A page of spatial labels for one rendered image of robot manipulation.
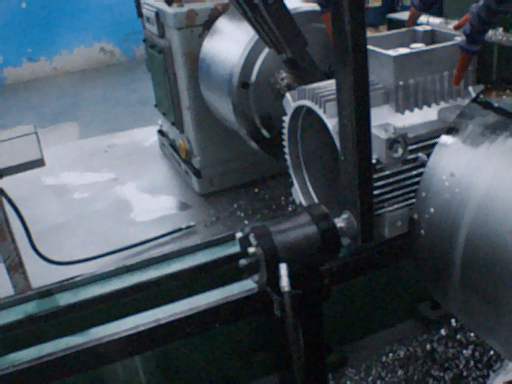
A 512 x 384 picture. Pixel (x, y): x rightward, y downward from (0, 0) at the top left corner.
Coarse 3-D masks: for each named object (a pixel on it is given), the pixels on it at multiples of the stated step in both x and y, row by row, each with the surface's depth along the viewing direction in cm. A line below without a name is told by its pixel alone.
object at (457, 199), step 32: (480, 96) 46; (448, 128) 47; (480, 128) 44; (448, 160) 45; (480, 160) 43; (416, 192) 50; (448, 192) 45; (480, 192) 42; (416, 224) 48; (448, 224) 45; (480, 224) 41; (416, 256) 50; (448, 256) 45; (480, 256) 41; (448, 288) 47; (480, 288) 42; (480, 320) 44
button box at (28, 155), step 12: (0, 132) 75; (12, 132) 75; (24, 132) 76; (36, 132) 76; (0, 144) 75; (12, 144) 75; (24, 144) 76; (36, 144) 76; (0, 156) 75; (12, 156) 75; (24, 156) 76; (36, 156) 76; (0, 168) 75; (12, 168) 76; (24, 168) 79; (36, 168) 82
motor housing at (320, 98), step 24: (312, 96) 66; (384, 96) 65; (288, 120) 73; (312, 120) 75; (384, 120) 64; (408, 120) 65; (432, 120) 66; (288, 144) 76; (312, 144) 77; (336, 144) 78; (408, 144) 63; (432, 144) 65; (312, 168) 77; (336, 168) 78; (408, 168) 64; (312, 192) 77; (336, 192) 77; (384, 192) 64; (408, 192) 65; (336, 216) 74; (408, 216) 67
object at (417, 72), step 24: (384, 48) 73; (408, 48) 74; (432, 48) 64; (456, 48) 65; (384, 72) 65; (408, 72) 64; (432, 72) 65; (408, 96) 65; (432, 96) 66; (456, 96) 67
